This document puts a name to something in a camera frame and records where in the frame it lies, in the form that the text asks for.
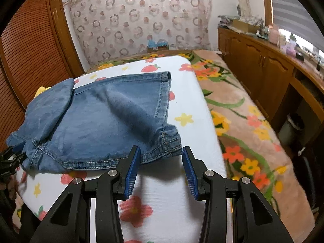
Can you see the circle pattern curtain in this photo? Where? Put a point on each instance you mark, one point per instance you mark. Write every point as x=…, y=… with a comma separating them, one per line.
x=141, y=17

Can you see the pile of printed cloth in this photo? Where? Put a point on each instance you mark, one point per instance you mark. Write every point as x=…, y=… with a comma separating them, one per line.
x=227, y=20

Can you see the blue denim pants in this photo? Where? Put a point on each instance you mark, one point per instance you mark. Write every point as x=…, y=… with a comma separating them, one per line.
x=101, y=121

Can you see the open cardboard box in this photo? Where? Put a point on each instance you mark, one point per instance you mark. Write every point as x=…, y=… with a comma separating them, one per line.
x=244, y=25

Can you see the floral bed blanket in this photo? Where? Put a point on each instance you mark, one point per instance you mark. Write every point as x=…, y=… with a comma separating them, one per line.
x=253, y=144

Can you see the wooden louvered wardrobe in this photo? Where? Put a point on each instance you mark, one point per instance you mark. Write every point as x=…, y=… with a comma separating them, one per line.
x=33, y=45

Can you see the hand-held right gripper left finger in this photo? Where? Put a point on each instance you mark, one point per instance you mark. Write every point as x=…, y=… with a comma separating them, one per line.
x=131, y=172

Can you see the pink tissue pack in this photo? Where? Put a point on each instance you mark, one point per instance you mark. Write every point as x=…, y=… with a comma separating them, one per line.
x=288, y=49

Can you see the green lid bottle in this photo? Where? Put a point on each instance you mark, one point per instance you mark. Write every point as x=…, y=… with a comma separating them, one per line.
x=292, y=38

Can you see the cardboard box with blue item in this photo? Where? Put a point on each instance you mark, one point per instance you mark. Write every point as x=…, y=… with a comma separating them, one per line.
x=157, y=46

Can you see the grey trash bin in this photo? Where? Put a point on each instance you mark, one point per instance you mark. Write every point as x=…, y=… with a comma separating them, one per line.
x=291, y=131

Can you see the striped window blind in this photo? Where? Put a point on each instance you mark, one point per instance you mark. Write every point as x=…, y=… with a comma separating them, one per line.
x=293, y=5

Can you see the wooden cabinet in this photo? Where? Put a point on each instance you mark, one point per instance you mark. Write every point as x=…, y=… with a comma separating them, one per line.
x=258, y=63

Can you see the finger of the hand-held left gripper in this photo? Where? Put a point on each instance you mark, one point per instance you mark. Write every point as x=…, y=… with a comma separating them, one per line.
x=18, y=148
x=15, y=160

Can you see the white flower print mat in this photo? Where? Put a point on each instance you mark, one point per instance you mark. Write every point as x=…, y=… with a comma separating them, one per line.
x=157, y=207

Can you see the yellow plush toy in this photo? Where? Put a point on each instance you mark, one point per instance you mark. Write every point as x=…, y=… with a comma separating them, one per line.
x=43, y=91

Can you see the pink bottle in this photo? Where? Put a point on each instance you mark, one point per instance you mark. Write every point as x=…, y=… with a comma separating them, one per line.
x=273, y=34

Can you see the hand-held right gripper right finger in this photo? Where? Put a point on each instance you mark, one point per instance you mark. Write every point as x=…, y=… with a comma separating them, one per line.
x=191, y=174

